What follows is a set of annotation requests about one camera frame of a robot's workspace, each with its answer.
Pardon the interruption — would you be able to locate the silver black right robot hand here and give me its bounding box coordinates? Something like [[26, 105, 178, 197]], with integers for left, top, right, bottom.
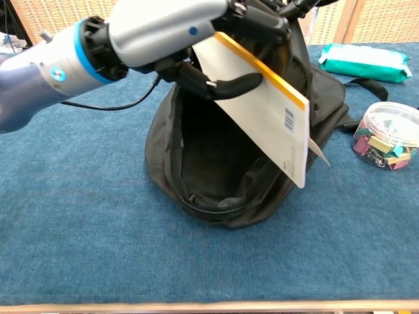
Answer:
[[278, 0, 331, 18]]

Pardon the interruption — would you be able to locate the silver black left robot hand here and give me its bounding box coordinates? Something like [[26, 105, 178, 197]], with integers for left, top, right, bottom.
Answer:
[[106, 0, 292, 101]]

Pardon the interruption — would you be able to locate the white book with orange edge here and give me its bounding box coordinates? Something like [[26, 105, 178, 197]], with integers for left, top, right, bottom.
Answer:
[[191, 31, 331, 189]]

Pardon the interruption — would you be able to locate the black backpack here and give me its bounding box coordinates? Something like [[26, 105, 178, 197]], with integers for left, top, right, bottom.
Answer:
[[143, 0, 389, 229]]

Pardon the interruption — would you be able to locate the clear plastic water bottle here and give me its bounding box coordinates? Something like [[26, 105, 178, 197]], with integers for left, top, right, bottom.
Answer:
[[306, 6, 321, 45]]

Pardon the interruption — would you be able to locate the woven wooden folding screen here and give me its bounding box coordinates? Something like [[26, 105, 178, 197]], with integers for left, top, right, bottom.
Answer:
[[9, 0, 419, 46]]

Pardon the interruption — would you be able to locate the teal wet wipes pack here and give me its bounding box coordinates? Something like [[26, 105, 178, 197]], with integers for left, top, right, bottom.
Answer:
[[318, 43, 413, 83]]

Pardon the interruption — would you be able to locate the clear jar of binder clips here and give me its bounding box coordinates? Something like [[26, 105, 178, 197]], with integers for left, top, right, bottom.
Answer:
[[352, 101, 419, 171]]

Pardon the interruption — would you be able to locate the blue carpet table mat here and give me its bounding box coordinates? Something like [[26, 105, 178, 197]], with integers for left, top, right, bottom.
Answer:
[[0, 42, 419, 307]]

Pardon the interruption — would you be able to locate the thin black hand cable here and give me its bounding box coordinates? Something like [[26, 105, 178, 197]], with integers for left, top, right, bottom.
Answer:
[[60, 75, 161, 111]]

